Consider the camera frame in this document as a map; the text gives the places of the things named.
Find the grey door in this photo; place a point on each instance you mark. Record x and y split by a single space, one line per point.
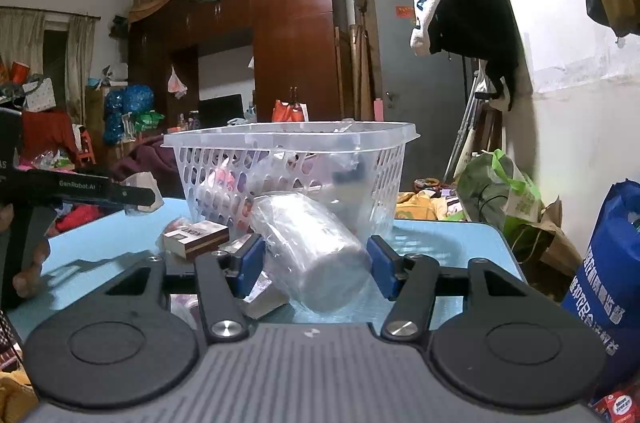
430 93

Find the brown wooden wardrobe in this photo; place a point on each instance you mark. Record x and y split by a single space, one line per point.
290 43

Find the pink bottle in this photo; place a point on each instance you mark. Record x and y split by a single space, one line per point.
378 110

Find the blue tote bag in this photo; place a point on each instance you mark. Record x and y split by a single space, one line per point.
610 283

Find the maroon cloth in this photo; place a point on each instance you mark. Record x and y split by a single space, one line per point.
145 163

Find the red orange carton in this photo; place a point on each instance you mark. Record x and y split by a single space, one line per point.
615 408

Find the white black hanging jacket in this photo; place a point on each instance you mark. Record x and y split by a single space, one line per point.
470 28

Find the clear plastic bag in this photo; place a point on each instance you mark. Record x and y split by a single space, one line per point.
142 180

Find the red cloth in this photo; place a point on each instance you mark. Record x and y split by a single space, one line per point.
50 130

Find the red cup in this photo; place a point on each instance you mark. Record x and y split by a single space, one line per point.
19 72

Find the green plastic bag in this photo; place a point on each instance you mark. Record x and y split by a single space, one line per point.
147 120

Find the red plastic stool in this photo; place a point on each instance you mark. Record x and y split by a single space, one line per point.
87 148

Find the silver cylinder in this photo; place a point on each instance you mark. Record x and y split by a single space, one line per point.
310 253

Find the narrow beige curtain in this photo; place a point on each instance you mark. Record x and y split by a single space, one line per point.
80 63

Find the blue patterned bag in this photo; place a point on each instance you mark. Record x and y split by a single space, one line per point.
127 108

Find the black monitor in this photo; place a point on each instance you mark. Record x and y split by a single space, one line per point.
220 110

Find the red door sign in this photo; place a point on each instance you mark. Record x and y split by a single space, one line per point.
405 11

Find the checkered cloth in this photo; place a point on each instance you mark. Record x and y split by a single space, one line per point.
7 338

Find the brown small box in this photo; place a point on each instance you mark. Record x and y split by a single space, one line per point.
197 239

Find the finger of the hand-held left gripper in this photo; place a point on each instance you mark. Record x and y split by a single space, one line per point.
75 189

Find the person's left hand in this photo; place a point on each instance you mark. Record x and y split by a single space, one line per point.
30 278

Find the white hanging plastic bag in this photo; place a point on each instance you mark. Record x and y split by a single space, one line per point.
176 85

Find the white gift bag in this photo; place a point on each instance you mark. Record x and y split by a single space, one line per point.
39 95

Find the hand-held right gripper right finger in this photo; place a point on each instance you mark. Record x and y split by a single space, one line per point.
382 265

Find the white plastic basket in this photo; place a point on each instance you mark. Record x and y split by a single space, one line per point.
390 163

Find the metal crutches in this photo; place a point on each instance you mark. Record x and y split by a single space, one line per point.
467 123

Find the wide beige curtain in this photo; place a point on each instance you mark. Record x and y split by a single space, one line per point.
20 35

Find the yellow cloth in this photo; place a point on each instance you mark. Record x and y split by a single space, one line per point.
420 205

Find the green white shopping bag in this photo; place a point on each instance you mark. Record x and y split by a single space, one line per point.
500 188

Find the brown paper bag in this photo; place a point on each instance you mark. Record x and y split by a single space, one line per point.
555 243

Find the leaning wooden planks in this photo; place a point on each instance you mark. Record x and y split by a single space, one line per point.
365 53

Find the orange plastic bag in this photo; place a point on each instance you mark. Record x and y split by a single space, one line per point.
287 110

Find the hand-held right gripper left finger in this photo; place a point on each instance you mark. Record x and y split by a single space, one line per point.
250 263

